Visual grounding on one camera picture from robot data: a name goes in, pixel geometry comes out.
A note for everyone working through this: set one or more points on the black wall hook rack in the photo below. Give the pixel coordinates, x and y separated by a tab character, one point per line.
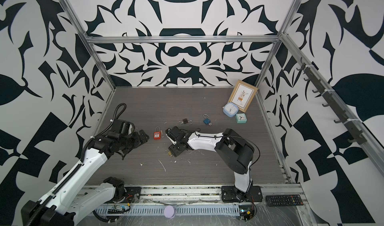
337	122

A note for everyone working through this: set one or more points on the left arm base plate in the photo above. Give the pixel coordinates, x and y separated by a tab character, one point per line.
132	195

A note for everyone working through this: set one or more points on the black remote control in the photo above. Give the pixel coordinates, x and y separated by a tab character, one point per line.
284	201

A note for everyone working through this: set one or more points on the wooden picture frame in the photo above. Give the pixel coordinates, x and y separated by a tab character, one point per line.
242	95

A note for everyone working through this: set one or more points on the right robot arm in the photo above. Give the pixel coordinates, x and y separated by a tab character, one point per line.
234	150

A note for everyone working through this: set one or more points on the red padlock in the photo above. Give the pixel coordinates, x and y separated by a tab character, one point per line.
157	133

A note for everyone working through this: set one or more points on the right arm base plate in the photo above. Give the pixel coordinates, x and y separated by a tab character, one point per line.
230	194

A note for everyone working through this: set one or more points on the blue round alarm clock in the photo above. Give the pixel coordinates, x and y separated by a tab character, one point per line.
230	109

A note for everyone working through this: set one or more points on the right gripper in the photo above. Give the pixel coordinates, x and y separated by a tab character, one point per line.
173	151

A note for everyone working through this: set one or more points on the purple round cap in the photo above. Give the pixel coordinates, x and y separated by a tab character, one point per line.
169	212

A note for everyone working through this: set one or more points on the black padlock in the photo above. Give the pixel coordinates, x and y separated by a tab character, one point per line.
186	121

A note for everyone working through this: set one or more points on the green square alarm clock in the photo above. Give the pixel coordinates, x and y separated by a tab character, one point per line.
241	118

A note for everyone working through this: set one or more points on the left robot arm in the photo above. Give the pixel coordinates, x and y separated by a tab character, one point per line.
58	207

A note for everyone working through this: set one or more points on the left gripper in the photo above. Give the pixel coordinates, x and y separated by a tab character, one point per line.
137	140

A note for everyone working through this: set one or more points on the blue padlock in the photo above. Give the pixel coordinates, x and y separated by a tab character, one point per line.
207	120

